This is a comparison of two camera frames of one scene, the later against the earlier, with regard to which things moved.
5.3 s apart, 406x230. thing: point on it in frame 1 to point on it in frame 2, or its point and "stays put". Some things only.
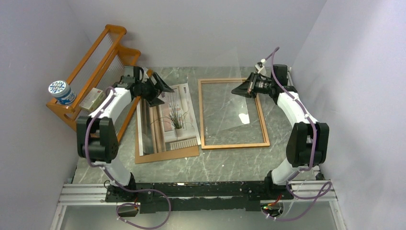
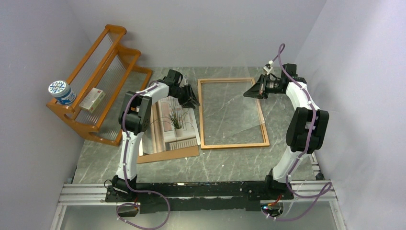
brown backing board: (139, 158) stays put
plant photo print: (169, 126) stays put
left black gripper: (153, 100) to (189, 93)
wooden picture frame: (266, 143) stays put
